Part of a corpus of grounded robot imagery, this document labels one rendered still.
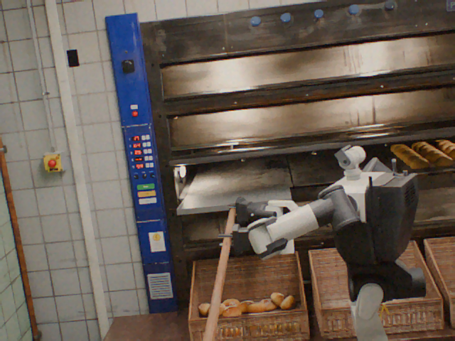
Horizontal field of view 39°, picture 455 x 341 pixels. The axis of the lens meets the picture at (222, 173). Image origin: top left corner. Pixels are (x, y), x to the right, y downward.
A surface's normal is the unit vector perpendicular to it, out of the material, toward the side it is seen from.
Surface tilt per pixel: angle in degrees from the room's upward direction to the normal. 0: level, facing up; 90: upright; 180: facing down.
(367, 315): 90
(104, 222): 90
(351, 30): 90
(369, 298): 90
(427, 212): 71
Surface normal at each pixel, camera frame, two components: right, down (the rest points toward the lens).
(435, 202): -0.10, -0.12
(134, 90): -0.06, 0.21
